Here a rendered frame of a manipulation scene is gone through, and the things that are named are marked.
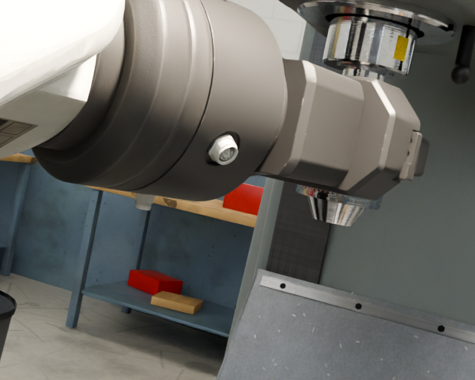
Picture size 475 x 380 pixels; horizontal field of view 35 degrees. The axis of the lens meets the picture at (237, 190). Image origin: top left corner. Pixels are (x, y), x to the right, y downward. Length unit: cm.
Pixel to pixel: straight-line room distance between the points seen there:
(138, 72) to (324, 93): 10
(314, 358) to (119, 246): 457
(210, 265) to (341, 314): 424
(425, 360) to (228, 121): 52
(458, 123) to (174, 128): 54
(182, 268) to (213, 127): 482
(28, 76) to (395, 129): 19
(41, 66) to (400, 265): 62
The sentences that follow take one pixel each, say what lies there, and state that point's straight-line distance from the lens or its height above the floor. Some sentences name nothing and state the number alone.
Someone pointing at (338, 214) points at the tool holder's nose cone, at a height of 120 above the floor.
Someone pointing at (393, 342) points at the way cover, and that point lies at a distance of 78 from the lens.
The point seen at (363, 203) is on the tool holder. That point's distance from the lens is 40.
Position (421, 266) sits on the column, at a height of 115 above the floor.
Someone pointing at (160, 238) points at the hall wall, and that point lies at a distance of 516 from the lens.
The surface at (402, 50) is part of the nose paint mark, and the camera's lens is 41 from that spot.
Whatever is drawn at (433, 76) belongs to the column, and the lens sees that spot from 79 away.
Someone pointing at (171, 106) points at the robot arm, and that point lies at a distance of 27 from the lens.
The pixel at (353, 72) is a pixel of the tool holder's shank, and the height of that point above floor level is 128.
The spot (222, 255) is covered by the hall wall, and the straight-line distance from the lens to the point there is 498.
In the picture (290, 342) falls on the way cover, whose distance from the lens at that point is 79.
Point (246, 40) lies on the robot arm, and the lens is 30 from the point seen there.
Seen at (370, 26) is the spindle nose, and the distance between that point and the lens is 40.
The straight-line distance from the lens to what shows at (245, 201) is 430.
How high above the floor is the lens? 122
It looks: 3 degrees down
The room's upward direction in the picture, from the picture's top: 12 degrees clockwise
